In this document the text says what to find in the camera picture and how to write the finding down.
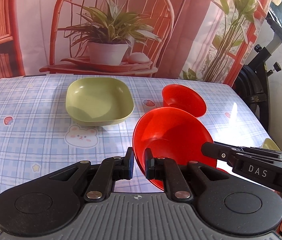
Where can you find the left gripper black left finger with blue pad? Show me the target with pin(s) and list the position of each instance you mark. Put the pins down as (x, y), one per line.
(103, 177)

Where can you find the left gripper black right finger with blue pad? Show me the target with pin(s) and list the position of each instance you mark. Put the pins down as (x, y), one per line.
(166, 170)

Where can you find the red bowl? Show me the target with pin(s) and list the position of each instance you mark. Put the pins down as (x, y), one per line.
(172, 133)
(184, 98)

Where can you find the small green square bowl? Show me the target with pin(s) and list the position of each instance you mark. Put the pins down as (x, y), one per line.
(269, 144)

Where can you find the green square plate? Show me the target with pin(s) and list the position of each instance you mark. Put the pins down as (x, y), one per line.
(99, 101)

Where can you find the black exercise bike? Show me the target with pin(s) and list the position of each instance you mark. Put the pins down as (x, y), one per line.
(252, 83)

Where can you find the blue plaid tablecloth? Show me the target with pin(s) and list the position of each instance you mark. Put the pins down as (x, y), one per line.
(34, 123)

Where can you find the printed room backdrop cloth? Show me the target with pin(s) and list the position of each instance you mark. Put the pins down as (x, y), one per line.
(204, 40)

